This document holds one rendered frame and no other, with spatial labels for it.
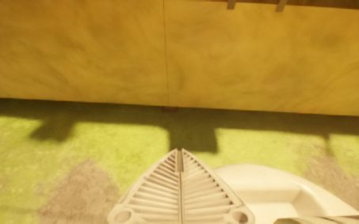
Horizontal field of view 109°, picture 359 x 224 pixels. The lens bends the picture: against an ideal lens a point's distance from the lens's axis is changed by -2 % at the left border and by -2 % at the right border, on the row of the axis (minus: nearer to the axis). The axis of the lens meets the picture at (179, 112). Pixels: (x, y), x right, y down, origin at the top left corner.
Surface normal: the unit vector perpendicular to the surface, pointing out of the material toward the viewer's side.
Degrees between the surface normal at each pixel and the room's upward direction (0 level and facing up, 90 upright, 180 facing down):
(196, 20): 90
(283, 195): 68
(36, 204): 0
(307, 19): 90
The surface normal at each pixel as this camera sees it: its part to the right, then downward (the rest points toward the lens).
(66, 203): 0.02, -0.71
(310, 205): -0.91, -0.03
